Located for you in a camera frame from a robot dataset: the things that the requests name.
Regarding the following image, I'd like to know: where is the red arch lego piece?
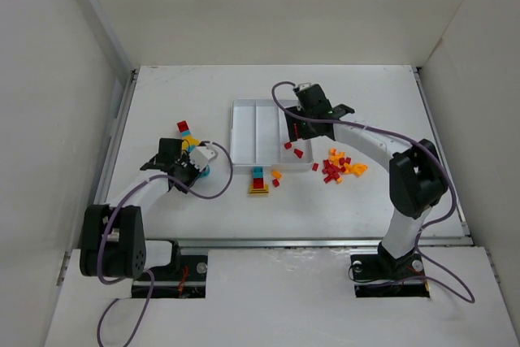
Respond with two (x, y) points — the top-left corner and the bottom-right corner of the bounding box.
(295, 126), (303, 140)

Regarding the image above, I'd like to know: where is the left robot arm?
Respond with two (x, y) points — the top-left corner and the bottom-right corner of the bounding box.
(80, 138), (215, 284)

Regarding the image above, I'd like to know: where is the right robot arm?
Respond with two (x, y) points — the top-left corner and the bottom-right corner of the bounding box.
(277, 82), (449, 271)

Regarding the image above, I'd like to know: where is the red teal yellow duplo tower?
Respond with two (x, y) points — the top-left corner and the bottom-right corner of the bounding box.
(177, 121), (201, 152)

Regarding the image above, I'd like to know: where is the teal frog duplo piece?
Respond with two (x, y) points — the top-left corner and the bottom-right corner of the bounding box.
(201, 166), (210, 178)

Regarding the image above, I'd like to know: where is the white three-compartment tray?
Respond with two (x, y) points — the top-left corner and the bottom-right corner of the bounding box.
(230, 99), (314, 172)

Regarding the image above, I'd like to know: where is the orange lego brick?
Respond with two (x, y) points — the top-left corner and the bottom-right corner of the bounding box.
(271, 171), (282, 180)

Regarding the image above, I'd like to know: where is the red orange lego pile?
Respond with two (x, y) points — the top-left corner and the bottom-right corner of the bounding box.
(311, 148), (368, 184)

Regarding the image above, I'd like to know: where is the teal red yellow duplo stack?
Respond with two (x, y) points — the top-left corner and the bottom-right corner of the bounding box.
(248, 167), (270, 195)

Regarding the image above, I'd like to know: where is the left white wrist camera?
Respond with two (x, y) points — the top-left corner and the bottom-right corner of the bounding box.
(188, 145), (218, 171)

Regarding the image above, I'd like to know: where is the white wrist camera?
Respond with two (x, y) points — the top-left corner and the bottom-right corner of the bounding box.
(293, 83), (313, 94)
(188, 145), (218, 171)

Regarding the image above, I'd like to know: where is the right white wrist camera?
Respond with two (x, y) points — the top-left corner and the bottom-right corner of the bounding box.
(293, 83), (313, 94)

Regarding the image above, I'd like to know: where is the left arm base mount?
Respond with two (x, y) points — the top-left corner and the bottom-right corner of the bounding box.
(151, 247), (208, 299)

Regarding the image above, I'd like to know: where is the aluminium front rail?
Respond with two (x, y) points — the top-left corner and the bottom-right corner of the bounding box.
(174, 237), (387, 249)

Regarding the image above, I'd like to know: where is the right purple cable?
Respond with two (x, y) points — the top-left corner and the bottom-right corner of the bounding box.
(271, 80), (476, 304)

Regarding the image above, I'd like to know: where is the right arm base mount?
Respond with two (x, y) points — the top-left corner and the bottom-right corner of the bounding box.
(349, 254), (430, 298)

